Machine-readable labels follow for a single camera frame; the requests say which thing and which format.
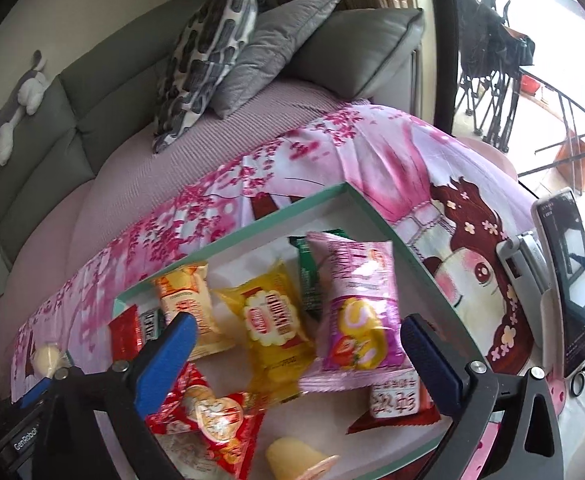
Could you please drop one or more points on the red foil snack packet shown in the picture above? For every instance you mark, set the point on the red foil snack packet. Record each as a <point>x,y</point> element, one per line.
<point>212,415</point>

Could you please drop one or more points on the grey pillow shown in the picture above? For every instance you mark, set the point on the grey pillow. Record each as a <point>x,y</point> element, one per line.
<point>267,50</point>

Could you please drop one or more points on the black folding chair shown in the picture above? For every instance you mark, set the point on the black folding chair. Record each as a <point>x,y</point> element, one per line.
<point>492,50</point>

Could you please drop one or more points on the purple swiss roll packet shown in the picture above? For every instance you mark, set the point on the purple swiss roll packet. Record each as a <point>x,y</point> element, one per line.
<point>357,310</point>

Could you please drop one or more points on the grey phone stand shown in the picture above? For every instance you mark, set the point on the grey phone stand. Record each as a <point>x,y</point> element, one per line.
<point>522,260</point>

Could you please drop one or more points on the yellow cake packet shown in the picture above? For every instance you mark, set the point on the yellow cake packet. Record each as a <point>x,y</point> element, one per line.
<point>272,330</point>

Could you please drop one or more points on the white bun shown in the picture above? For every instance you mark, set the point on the white bun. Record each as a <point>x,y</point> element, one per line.
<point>47,359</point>

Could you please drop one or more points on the teal-edged white box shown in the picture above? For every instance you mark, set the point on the teal-edged white box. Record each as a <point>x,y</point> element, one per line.
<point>292,220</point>

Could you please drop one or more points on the black smartphone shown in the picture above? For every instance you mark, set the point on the black smartphone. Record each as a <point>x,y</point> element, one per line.
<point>567,285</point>

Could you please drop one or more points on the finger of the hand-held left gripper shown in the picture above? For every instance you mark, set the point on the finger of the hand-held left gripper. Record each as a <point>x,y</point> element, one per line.
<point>36,391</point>

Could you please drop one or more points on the printed blanket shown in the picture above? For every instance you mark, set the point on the printed blanket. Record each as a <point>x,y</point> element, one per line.
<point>397,160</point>

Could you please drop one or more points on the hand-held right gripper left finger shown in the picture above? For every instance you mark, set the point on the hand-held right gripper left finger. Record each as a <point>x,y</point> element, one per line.
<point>167,360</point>

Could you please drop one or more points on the black patterned pillow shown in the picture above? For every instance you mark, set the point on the black patterned pillow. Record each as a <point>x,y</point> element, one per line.
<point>202,60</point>

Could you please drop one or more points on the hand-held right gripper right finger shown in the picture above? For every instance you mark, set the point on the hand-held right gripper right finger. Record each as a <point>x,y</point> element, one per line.
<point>430,360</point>

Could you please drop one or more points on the black metal railing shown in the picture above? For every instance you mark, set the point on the black metal railing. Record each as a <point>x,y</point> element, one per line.
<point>567,105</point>

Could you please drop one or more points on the red milk biscuit packet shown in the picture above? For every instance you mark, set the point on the red milk biscuit packet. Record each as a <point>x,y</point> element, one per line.
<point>392,400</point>

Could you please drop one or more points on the orange pot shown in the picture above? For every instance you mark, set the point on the orange pot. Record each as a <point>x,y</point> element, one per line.
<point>580,157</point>

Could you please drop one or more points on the grey white plush toy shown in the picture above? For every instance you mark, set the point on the grey white plush toy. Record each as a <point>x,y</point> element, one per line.
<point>17,100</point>

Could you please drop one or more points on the red wafer packet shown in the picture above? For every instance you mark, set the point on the red wafer packet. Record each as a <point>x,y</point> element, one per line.
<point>125,335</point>

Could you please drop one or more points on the green snack packet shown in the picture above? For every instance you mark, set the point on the green snack packet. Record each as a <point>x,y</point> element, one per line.
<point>312,280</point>

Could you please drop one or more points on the red pot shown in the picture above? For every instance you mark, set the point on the red pot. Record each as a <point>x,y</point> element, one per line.
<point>529,85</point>

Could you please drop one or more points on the yellow jelly cup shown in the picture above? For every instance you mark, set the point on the yellow jelly cup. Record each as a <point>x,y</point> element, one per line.
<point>292,460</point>

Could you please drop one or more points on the orange swiss roll packet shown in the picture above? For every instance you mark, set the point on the orange swiss roll packet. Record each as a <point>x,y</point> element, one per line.
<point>185,295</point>

